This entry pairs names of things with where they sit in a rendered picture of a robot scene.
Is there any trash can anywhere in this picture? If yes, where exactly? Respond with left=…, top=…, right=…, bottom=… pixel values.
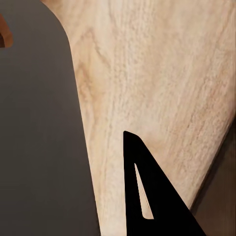
left=0, top=0, right=101, bottom=236

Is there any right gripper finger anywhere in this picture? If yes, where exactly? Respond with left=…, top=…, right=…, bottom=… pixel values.
left=123, top=131, right=206, bottom=236

